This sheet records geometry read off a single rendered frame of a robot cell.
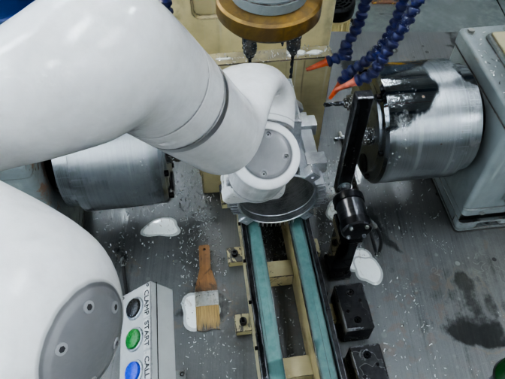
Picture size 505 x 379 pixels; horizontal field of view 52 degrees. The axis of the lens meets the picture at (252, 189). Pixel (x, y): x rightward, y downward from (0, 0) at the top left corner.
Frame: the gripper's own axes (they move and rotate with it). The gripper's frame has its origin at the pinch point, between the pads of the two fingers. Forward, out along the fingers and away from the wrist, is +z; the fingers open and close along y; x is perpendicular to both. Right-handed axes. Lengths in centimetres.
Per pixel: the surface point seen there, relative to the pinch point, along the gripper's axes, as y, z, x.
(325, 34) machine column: 22.2, 17.8, 35.6
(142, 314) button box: -19.0, -9.4, -18.8
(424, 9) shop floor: 134, 197, 124
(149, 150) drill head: -16.9, 1.2, 9.0
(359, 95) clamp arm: 18.6, -11.7, 12.1
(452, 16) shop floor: 148, 193, 117
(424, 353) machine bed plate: 32.7, 13.3, -34.7
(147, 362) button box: -18.2, -13.9, -25.1
